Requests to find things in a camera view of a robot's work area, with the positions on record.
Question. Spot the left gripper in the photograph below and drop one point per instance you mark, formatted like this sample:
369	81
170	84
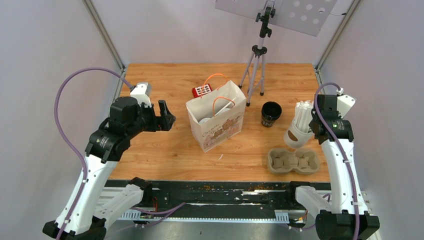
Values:
167	119

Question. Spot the brown paper bag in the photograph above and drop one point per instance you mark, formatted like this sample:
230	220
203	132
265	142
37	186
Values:
225	125

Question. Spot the paper straw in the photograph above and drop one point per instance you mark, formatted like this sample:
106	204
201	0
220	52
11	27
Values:
231	103

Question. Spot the white plastic cup lid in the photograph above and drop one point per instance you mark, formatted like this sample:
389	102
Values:
223	111

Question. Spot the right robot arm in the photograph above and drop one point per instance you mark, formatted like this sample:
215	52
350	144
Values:
346	216

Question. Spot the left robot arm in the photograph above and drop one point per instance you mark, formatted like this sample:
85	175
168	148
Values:
82	218

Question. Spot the paper cup of straws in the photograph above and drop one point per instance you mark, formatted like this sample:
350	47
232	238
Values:
299	132

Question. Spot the red white block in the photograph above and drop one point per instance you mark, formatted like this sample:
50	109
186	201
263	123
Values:
201	90

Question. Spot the cardboard cup carrier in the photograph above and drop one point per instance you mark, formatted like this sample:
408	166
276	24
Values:
303	161

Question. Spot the tripod stand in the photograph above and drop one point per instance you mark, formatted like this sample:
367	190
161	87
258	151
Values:
258	53

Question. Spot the white perforated board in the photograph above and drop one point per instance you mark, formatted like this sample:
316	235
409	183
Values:
303	16

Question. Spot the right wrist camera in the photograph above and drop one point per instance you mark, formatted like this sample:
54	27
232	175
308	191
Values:
344	102

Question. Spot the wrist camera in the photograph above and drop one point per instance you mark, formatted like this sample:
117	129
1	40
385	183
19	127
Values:
141	93
344	102

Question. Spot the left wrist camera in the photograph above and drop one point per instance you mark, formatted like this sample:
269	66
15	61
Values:
141	93

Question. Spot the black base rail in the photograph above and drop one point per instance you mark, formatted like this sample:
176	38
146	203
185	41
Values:
221	201

